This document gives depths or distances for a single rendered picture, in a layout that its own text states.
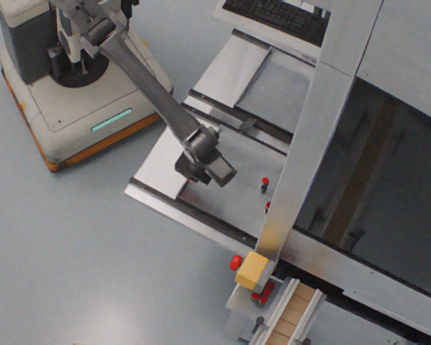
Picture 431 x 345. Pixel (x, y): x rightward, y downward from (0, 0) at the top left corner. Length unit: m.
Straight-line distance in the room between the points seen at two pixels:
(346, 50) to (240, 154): 1.04
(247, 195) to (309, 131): 0.75
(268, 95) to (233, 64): 0.16
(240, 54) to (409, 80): 1.25
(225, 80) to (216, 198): 0.40
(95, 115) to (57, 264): 0.63
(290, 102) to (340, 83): 1.05
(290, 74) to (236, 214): 0.51
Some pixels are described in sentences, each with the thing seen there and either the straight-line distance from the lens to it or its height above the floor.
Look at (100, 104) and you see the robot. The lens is 2.77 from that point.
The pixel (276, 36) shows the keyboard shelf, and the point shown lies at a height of 0.80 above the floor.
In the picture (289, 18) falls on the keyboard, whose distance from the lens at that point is 2.36.
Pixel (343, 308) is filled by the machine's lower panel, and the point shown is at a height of 0.88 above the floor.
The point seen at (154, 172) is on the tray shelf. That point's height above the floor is 0.88.
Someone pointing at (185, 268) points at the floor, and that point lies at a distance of 2.75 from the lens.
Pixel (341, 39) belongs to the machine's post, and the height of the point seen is 1.87.
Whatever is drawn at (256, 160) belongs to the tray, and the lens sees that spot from 1.96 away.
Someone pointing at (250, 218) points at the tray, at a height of 0.88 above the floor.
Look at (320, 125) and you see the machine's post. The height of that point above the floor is 1.64.
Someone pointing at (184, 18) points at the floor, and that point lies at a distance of 3.40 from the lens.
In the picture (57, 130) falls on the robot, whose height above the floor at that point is 0.28.
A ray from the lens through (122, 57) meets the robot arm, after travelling 1.60.
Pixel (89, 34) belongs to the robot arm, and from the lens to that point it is 1.60.
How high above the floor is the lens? 2.60
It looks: 63 degrees down
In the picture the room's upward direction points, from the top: 9 degrees clockwise
